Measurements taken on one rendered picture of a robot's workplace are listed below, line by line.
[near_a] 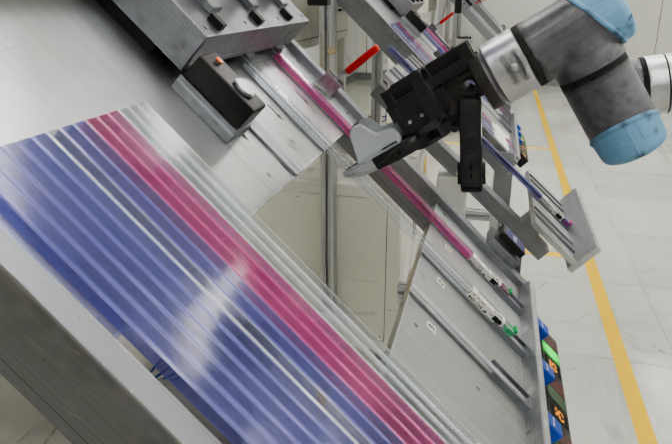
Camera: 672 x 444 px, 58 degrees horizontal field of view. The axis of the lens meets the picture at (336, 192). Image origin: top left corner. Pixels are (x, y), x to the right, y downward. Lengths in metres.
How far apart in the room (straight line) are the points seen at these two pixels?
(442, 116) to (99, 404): 0.48
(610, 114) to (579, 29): 0.10
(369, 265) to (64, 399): 1.57
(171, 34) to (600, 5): 0.43
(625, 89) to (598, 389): 1.52
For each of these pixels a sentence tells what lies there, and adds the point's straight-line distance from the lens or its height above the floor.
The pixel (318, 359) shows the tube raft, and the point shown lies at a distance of 0.48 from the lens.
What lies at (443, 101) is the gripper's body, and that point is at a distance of 0.73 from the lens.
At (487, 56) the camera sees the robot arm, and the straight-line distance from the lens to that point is 0.70.
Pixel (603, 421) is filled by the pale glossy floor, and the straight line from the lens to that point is 2.01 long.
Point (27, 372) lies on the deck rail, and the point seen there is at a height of 0.97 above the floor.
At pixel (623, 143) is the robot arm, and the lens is 0.72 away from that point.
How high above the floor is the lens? 1.17
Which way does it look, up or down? 18 degrees down
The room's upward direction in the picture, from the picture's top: straight up
